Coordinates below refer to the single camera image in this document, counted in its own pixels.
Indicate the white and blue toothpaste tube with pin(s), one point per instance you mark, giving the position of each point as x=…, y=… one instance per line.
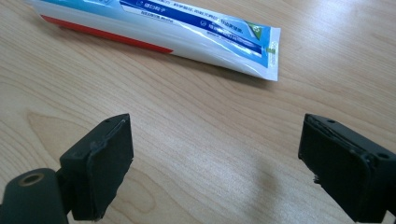
x=174, y=29

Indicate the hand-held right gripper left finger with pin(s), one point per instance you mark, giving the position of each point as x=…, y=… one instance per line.
x=102, y=168

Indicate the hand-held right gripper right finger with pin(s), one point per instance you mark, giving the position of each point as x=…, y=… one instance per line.
x=342, y=168

